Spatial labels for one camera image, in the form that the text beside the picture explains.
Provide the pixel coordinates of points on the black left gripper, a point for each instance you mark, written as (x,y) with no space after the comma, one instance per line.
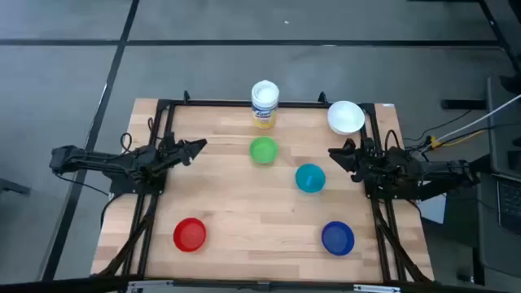
(176,149)

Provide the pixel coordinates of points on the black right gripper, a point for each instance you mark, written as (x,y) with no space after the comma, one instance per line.
(362,156)

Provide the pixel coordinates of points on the blue plastic bowl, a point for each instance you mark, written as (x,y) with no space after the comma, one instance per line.
(338,238)

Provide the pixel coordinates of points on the red plastic bowl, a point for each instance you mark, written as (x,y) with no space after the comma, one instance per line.
(189,234)

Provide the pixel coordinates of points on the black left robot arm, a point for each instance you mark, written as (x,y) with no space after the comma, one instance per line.
(97,160)

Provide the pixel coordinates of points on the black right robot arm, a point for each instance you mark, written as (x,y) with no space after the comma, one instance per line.
(423,171)

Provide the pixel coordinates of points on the white bowl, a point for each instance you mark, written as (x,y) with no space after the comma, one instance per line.
(346,117)

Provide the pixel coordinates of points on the white-lidded wipes canister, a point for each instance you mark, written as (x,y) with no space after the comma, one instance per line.
(265,103)

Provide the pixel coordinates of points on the black floor stand foot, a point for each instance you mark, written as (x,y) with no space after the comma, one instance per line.
(464,104)

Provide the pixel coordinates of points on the black overhead rig bar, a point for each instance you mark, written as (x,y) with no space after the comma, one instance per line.
(244,285)

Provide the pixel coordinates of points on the dark grey side desk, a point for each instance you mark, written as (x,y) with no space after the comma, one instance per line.
(500,134)

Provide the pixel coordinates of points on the black laptop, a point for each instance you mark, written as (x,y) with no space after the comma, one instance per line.
(509,199)

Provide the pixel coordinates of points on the black aluminium table frame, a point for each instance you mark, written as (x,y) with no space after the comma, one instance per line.
(220,103)

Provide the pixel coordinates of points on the black frame bracket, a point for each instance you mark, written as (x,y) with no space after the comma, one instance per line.
(186,96)
(322,97)

